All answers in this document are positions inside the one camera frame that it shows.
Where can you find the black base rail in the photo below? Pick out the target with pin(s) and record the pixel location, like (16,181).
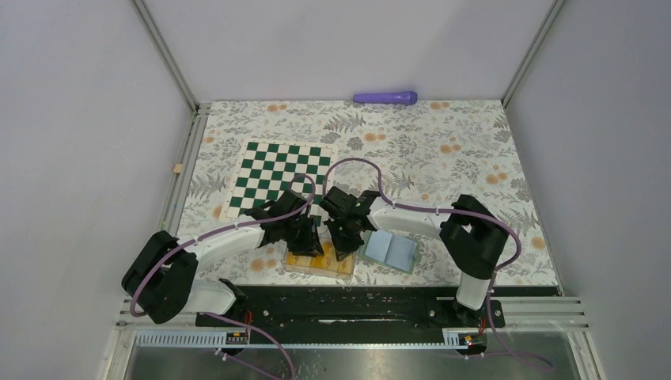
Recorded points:
(352,315)

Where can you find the floral tablecloth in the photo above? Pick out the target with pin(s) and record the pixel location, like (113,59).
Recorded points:
(430,152)

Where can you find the green leather card holder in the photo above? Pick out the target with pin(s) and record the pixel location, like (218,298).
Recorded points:
(390,250)

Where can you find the clear plastic card box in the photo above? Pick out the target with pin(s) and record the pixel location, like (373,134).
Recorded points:
(326,265)

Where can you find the green white chessboard mat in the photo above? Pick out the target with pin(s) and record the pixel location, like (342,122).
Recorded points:
(267,168)

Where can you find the purple cylinder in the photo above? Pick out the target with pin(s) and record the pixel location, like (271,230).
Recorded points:
(397,98)

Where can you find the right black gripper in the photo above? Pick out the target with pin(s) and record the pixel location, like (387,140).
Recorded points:
(343,248)

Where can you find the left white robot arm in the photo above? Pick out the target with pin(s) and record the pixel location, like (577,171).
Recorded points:
(162,280)

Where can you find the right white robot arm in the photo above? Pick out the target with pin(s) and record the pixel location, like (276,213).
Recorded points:
(473,237)

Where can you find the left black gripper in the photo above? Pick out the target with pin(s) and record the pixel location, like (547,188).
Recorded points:
(310,245)

